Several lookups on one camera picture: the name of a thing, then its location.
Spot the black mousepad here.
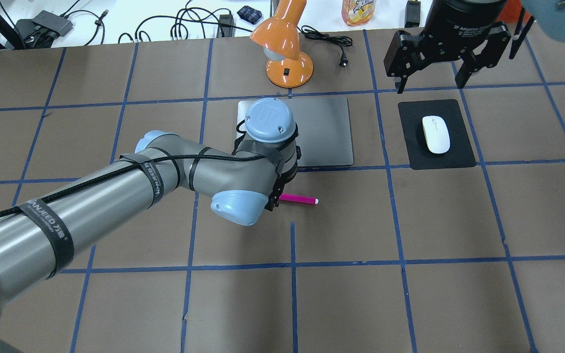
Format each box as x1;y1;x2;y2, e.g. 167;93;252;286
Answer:
398;99;476;170

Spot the pink highlighter pen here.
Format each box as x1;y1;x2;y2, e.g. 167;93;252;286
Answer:
280;194;319;205

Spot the yellow snack bag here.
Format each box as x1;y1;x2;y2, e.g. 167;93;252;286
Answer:
341;0;376;27

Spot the lamp power cable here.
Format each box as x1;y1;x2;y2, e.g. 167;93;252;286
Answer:
300;25;353;69

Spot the silver laptop notebook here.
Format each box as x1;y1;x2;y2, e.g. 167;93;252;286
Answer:
235;96;355;167

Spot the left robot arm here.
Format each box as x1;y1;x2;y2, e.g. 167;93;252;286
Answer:
0;98;301;353

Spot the orange round object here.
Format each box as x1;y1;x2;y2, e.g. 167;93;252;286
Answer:
496;0;531;24

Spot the black power adapter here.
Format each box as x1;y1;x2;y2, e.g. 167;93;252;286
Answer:
404;0;421;27

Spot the grey usb hub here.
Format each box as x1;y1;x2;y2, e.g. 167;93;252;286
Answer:
31;10;73;37

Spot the dark blue pouch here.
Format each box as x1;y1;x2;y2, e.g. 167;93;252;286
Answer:
237;6;263;25

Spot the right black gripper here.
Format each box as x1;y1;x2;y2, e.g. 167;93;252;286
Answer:
384;0;511;94

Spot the orange desk lamp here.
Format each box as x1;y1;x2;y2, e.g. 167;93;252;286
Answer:
250;0;314;89

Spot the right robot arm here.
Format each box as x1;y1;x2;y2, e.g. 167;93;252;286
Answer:
384;0;565;94

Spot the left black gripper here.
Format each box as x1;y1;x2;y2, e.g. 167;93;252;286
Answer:
265;147;301;211

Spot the white computer mouse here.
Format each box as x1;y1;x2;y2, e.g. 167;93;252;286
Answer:
422;115;451;154

